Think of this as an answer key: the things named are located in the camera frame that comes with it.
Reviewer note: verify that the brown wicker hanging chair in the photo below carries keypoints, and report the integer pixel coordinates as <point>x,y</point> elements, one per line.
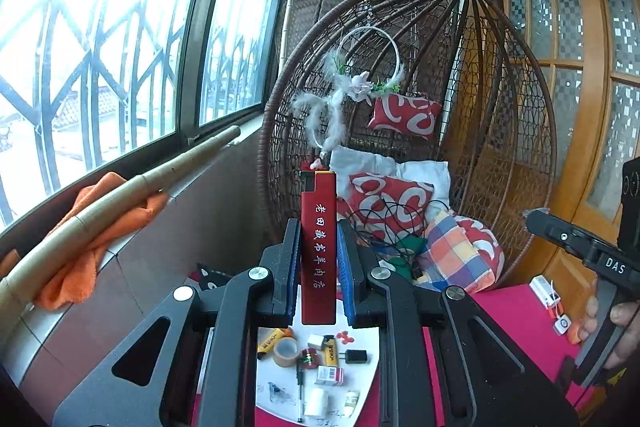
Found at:
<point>475,107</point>

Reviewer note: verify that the white square device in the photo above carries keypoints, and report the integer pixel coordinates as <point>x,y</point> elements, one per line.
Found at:
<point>562,325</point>

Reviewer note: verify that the large red white cushion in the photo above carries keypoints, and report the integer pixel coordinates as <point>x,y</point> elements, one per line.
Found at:
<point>385,202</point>

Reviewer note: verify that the red white patterned cushions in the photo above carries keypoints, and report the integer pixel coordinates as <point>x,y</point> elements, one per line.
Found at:
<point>425,174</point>

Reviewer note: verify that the white roll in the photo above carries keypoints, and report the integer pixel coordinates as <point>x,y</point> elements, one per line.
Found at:
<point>316,402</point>

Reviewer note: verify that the white power bank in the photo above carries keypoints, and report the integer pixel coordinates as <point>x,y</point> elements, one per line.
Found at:
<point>542,289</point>

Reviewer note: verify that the window with metal grille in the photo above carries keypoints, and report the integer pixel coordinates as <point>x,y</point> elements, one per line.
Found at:
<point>100,32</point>

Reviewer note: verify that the wooden door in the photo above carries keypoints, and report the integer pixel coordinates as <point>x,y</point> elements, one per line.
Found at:
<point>575,57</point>

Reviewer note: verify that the yellow glue tube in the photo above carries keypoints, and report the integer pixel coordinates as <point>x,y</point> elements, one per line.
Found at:
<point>270,343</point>

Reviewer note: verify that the bamboo pole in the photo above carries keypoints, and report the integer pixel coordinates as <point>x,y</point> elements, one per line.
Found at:
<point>125,197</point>

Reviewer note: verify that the green cloth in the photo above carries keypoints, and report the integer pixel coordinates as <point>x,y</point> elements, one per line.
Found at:
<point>405,252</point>

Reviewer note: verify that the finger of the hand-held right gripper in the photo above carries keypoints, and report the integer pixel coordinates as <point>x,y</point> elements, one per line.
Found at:
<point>565,237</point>

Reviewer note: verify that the red flower-shaped clips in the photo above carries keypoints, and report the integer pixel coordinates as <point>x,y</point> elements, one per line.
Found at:
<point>343,336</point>

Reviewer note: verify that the black plug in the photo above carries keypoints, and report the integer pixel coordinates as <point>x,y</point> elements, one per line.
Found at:
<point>355,356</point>

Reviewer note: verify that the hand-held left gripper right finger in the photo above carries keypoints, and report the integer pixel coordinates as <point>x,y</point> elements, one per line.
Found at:
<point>346,267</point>

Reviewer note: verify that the orange cloth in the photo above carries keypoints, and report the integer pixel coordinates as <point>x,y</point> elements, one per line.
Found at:
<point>95,257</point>

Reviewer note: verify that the pink tablecloth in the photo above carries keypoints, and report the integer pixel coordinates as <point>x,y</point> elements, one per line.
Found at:
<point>515,332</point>

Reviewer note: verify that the round red white cushion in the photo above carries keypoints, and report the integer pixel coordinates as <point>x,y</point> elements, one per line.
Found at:
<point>485,252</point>

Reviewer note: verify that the white feather dream catcher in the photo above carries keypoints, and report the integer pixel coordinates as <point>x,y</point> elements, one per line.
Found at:
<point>360,89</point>

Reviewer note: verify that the black cat-face object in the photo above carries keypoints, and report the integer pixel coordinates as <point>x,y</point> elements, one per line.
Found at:
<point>215,277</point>

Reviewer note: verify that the plaid checkered cloth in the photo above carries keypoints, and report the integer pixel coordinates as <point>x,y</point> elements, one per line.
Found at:
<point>452,252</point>

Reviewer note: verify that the person's right hand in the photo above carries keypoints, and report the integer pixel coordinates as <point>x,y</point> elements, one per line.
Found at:
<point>627,332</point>

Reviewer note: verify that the white plug adapter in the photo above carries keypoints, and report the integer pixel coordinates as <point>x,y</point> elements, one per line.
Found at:
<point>315,341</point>

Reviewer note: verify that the white tray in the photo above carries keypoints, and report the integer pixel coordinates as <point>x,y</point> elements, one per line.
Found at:
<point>365,387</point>

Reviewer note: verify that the long red box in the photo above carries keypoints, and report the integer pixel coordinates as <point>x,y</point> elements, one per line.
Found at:
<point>317,257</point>

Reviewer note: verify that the black pen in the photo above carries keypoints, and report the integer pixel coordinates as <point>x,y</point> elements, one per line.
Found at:
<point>300,394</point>

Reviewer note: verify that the small red white pillow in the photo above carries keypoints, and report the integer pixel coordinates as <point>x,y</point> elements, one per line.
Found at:
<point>405,117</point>

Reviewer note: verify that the brown tape roll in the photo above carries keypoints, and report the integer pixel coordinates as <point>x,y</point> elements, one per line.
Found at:
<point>286,352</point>

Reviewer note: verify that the small white maroon box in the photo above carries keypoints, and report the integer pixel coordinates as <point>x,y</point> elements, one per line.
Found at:
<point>330,376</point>

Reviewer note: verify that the dark red jar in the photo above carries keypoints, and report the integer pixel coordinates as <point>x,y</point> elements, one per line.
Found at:
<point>308,357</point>

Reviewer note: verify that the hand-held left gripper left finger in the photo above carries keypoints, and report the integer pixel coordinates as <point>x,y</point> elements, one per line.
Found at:
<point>292,257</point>

